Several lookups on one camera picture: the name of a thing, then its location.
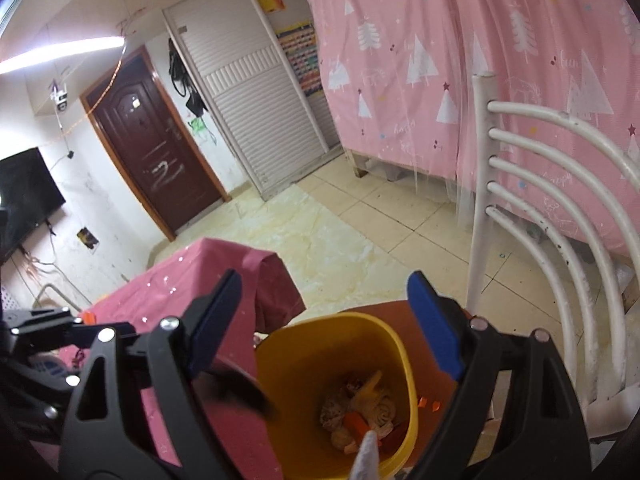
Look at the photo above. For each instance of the wooden bed frame leg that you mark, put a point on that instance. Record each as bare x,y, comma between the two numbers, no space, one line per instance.
357,165

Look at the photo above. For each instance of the brown door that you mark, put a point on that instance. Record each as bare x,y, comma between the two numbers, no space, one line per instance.
150,150

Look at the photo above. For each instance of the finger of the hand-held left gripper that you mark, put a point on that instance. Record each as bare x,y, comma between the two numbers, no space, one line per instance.
60,330
55,395

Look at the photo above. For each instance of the orange wall notice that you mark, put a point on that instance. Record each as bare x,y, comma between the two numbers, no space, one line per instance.
271,2

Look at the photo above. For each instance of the person's right hand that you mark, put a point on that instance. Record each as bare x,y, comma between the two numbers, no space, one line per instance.
367,457

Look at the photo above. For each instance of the green paper note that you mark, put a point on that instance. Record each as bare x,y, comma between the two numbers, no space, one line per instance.
198,126

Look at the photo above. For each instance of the hanging black bags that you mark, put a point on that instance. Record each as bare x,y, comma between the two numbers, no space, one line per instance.
185,85

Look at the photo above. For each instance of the ceiling light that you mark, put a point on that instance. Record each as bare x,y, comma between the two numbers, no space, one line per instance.
60,52

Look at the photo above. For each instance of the colourful grid wall poster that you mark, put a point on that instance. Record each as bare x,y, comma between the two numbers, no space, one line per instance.
300,57

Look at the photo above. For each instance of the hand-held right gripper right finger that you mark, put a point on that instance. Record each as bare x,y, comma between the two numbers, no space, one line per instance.
435,325

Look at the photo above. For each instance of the pink tablecloth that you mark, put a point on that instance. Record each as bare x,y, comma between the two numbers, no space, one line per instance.
220,260

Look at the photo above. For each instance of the orange snack packet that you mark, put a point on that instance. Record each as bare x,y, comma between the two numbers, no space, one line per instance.
87,318

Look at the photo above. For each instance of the white security camera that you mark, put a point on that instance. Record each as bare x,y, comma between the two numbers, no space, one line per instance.
60,97

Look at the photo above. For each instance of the white tissue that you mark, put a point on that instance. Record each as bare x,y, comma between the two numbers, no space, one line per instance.
382,410

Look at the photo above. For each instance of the black television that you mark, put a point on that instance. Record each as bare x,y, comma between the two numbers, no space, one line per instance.
25,200

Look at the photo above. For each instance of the orange wrapper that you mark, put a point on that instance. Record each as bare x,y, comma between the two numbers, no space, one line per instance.
357,425

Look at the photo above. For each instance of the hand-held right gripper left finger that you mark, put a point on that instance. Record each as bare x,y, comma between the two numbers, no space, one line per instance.
215,332

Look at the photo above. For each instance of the orange paper scraps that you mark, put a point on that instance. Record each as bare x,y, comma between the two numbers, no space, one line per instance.
430,403

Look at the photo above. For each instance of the white louvered wardrobe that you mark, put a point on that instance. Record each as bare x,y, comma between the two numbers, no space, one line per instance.
260,110

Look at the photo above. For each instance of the white metal chair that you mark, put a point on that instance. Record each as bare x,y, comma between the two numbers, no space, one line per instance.
550,185

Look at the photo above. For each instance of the black wall socket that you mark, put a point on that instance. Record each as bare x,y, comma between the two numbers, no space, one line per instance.
86,238

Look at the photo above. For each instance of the pink printed bed curtain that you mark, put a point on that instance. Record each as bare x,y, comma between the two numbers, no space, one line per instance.
425,35

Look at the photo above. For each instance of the yellow plastic bucket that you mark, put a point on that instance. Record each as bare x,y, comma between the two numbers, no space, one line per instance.
300,360

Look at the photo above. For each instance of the brown stool seat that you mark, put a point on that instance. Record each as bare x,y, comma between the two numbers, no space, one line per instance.
395,312

